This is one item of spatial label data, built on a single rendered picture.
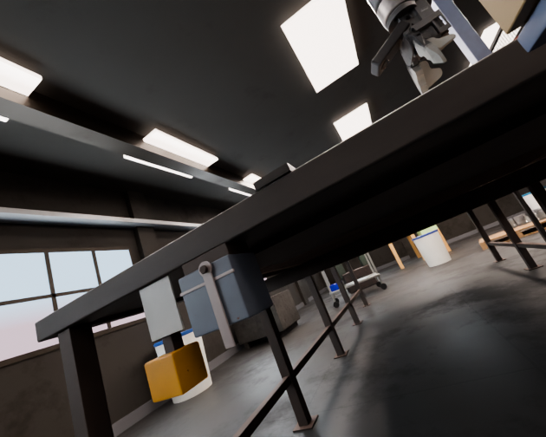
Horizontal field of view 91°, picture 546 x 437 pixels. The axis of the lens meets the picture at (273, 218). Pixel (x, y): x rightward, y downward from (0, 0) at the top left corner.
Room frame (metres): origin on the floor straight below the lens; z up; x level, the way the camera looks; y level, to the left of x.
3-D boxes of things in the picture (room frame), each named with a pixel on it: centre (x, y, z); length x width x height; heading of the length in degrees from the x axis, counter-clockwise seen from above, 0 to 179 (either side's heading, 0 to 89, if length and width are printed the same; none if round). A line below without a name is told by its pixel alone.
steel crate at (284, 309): (5.20, 0.82, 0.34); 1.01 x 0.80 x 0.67; 69
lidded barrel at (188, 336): (3.53, 1.70, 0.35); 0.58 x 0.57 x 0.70; 69
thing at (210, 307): (0.55, 0.15, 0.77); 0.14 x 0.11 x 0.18; 68
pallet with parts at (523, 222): (5.23, -4.01, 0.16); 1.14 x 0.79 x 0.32; 59
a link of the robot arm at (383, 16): (0.54, -0.47, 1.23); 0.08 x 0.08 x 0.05
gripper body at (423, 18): (0.54, -0.47, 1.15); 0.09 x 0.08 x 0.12; 73
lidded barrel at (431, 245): (5.86, -2.84, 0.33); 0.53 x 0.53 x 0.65
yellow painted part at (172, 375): (0.62, 0.32, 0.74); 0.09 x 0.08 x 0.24; 68
